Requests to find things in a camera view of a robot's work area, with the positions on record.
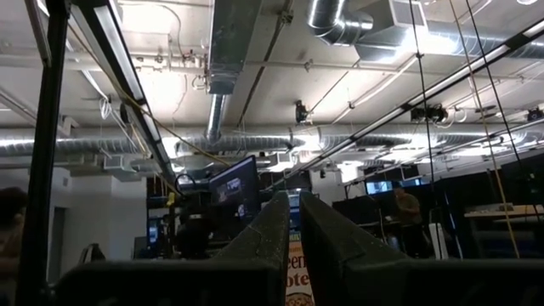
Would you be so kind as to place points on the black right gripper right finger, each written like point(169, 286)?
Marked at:
point(361, 276)

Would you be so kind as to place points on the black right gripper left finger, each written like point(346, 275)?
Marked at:
point(238, 280)

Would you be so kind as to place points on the orange Cheerios Protein cereal box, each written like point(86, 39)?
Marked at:
point(297, 276)

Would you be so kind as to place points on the person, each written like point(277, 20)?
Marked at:
point(409, 212)
point(10, 229)

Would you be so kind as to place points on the black computer monitor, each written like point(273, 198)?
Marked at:
point(234, 187)

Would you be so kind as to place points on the long ceiling light strip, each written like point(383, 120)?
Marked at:
point(123, 72)
point(425, 91)

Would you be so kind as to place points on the long ribbed silver duct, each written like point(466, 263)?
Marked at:
point(255, 142)

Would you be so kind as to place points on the black vertical rig post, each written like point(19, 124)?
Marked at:
point(42, 170)

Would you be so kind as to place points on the rectangular metal ceiling duct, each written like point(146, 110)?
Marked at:
point(229, 42)

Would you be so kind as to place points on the round silver air duct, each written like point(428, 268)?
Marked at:
point(340, 23)

